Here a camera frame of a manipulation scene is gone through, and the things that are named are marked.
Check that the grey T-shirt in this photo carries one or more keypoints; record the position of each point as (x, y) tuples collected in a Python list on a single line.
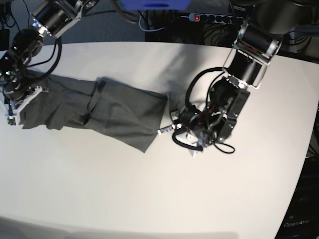
[(105, 106)]

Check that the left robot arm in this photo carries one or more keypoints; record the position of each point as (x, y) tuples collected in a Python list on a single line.
[(258, 40)]

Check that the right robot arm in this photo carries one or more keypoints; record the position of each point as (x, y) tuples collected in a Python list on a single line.
[(52, 18)]

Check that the black power strip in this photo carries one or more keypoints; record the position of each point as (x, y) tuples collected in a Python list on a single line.
[(210, 18)]

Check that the blue plastic box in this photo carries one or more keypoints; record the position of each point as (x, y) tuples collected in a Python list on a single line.
[(155, 4)]

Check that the black OpenArm case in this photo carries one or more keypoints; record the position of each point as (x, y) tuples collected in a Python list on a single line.
[(301, 220)]

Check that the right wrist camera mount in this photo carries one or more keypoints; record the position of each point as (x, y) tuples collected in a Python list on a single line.
[(182, 130)]

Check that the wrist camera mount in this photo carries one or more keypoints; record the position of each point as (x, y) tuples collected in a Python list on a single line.
[(182, 130), (14, 103)]

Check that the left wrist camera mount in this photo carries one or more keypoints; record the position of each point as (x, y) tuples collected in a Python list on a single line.
[(14, 103)]

